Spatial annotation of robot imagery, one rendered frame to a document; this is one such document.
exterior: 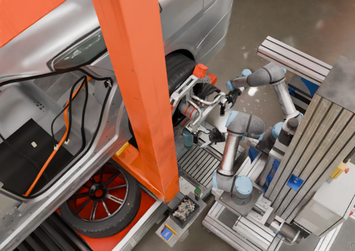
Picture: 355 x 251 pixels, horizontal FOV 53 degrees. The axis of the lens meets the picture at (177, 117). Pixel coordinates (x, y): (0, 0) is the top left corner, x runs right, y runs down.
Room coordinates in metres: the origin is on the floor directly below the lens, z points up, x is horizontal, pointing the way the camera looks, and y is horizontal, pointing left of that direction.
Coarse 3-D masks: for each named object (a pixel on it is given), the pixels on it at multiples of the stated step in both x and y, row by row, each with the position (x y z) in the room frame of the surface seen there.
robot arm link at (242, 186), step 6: (234, 180) 0.82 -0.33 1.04; (240, 180) 0.82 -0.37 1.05; (246, 180) 0.81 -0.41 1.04; (234, 186) 0.79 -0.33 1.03; (240, 186) 0.78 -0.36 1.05; (246, 186) 0.78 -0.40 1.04; (252, 186) 0.78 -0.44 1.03; (234, 192) 0.76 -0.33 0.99; (240, 192) 0.74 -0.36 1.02; (246, 192) 0.74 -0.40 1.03; (240, 198) 0.74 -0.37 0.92
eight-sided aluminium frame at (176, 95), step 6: (192, 78) 1.61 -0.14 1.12; (198, 78) 1.61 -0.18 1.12; (204, 78) 1.66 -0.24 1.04; (210, 78) 1.72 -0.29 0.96; (186, 84) 1.58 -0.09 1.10; (192, 84) 1.56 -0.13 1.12; (204, 84) 1.73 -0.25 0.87; (180, 90) 1.53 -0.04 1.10; (186, 90) 1.51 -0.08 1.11; (174, 96) 1.47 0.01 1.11; (180, 96) 1.46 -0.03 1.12; (174, 102) 1.44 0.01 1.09; (198, 102) 1.68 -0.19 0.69; (174, 108) 1.42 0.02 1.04; (186, 120) 1.57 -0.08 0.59; (180, 126) 1.50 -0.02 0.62; (174, 132) 1.40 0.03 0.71; (180, 132) 1.44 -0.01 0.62
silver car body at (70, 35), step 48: (192, 0) 1.91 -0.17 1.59; (0, 48) 1.26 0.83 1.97; (48, 48) 1.31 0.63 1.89; (96, 48) 1.40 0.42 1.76; (192, 48) 1.90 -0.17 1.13; (0, 96) 1.73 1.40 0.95; (48, 96) 1.66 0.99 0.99; (96, 96) 1.57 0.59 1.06; (0, 144) 1.37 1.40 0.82; (48, 144) 1.34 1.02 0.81; (96, 144) 1.19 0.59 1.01; (0, 192) 0.76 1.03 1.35; (48, 192) 0.88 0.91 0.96; (0, 240) 0.59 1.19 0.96
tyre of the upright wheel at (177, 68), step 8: (168, 56) 1.81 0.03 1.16; (176, 56) 1.83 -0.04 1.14; (184, 56) 1.87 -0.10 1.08; (168, 64) 1.72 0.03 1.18; (176, 64) 1.72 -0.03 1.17; (184, 64) 1.72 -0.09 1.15; (192, 64) 1.74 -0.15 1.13; (168, 72) 1.65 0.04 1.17; (176, 72) 1.63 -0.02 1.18; (184, 72) 1.64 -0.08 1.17; (192, 72) 1.69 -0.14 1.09; (168, 80) 1.58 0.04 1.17; (176, 80) 1.57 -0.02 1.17; (200, 88) 1.76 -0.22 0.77
